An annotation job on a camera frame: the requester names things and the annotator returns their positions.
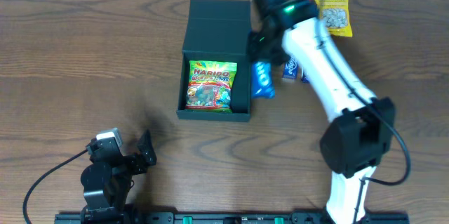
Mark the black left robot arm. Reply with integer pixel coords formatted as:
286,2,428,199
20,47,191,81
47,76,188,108
80,128,157,223

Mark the Haribo gummy worms bag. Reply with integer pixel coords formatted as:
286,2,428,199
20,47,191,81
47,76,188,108
185,60,237,113

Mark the blue Oreo cookie pack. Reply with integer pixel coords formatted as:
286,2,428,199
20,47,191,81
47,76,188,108
251,62,275,99

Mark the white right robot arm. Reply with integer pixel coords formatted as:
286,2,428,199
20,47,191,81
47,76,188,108
247,0,408,223

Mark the blue Eclipse mints box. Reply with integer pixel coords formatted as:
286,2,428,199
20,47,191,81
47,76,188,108
282,58,298,80

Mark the dark green open box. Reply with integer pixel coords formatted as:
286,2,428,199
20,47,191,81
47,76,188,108
176,0,251,122

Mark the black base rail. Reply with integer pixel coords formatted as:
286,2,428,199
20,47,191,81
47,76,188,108
54,211,410,224

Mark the yellow nuts bag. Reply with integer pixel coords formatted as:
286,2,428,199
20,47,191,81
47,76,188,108
315,0,353,37

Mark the Dairy Milk chocolate bar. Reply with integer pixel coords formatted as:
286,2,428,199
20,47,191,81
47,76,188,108
301,68,309,84

